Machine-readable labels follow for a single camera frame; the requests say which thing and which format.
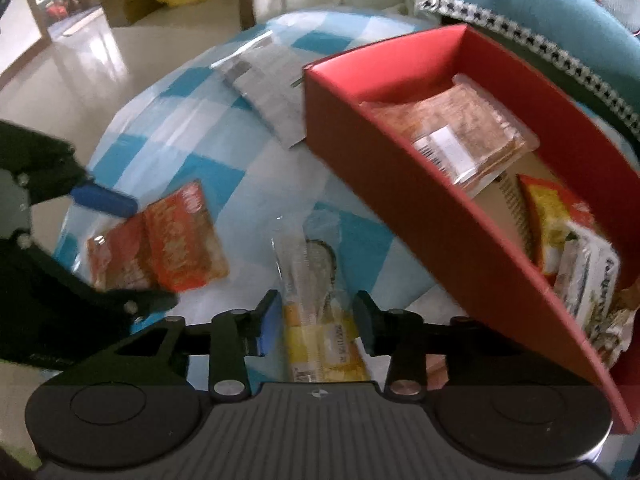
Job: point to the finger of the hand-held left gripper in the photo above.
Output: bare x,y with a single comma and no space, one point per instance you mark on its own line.
105,202
125,302

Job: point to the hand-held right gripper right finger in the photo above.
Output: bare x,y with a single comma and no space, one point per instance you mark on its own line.
367,322

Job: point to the red cardboard box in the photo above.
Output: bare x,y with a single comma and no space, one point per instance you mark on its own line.
400,195

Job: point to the silver foil packet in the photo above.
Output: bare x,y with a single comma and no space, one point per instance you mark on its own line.
270,95

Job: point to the orange red snack packet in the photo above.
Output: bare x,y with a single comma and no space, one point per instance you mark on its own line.
175,245

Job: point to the clear yellow snack packet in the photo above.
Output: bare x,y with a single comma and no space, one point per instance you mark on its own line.
320,340

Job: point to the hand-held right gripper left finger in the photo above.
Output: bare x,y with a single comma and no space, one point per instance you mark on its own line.
270,320

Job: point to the white wafer pack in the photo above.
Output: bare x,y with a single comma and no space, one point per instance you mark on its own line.
585,280

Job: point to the blue blanket with houndstooth trim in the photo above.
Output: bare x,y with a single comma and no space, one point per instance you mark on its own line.
525,0

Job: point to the brown meat snack tray pack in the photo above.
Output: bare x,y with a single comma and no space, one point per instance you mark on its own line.
450,115

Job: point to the red yellow snack packet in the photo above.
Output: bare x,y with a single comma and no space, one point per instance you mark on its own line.
550,210

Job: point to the gold wrapped candy packet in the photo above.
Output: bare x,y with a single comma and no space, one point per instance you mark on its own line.
626,312

